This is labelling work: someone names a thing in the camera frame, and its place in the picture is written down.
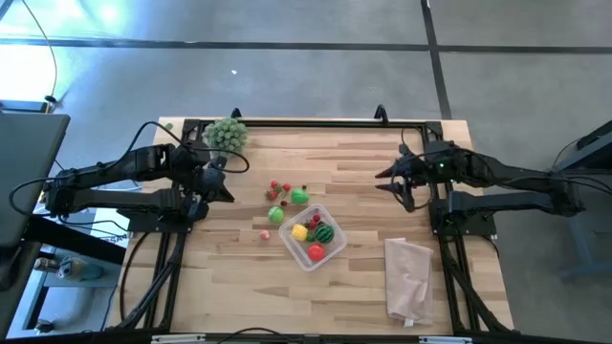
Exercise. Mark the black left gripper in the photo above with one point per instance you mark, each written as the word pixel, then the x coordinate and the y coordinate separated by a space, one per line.
pixel 191 162

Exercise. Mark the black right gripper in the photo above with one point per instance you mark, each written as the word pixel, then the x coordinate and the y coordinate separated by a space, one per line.
pixel 425 185

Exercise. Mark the pink peach toy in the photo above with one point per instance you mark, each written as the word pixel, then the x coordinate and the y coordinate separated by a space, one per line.
pixel 264 234

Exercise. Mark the plain green apple toy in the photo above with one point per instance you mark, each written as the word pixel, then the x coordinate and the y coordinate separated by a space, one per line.
pixel 299 196

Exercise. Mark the striped green watermelon toy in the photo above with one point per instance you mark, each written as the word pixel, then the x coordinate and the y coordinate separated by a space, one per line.
pixel 324 234

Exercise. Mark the clear plastic tupperware container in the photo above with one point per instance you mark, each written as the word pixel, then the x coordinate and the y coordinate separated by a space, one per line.
pixel 296 247

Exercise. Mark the large red tomato toy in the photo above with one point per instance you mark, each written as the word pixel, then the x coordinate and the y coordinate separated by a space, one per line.
pixel 316 252

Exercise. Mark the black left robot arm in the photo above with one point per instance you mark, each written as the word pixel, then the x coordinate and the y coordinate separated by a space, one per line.
pixel 119 165

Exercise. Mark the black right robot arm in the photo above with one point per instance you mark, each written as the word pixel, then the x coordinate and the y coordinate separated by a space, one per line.
pixel 516 174

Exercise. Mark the potted green artificial plant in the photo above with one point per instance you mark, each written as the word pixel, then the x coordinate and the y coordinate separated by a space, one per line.
pixel 225 136

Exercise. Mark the beige folded cloth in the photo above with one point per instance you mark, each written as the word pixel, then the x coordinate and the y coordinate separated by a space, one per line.
pixel 408 282

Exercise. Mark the white paper sign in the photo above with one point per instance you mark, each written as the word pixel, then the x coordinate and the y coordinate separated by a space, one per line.
pixel 112 234

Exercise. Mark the teal bottle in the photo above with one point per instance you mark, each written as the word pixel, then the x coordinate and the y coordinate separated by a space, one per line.
pixel 72 268

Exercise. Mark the grey desk top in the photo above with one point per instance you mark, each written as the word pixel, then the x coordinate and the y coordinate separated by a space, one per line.
pixel 28 167

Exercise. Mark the blue-grey metal table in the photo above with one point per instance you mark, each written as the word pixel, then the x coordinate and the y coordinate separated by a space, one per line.
pixel 593 148

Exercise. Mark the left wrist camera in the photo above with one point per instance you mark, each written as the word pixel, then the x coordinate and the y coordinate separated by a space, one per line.
pixel 212 179

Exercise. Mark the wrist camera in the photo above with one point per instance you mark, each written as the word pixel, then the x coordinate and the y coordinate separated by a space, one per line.
pixel 212 179
pixel 422 168

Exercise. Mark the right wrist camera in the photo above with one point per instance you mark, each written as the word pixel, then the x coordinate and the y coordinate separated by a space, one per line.
pixel 422 168

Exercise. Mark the black frame bracket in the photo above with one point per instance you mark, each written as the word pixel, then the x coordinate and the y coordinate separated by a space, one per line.
pixel 381 113
pixel 235 113

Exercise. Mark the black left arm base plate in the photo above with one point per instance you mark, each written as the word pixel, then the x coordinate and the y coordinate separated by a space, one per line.
pixel 143 224

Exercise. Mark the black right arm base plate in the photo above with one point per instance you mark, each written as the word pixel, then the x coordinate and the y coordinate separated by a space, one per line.
pixel 478 227

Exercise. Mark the silver aluminium bracket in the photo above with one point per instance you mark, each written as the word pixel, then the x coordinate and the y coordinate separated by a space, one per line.
pixel 444 340
pixel 178 338

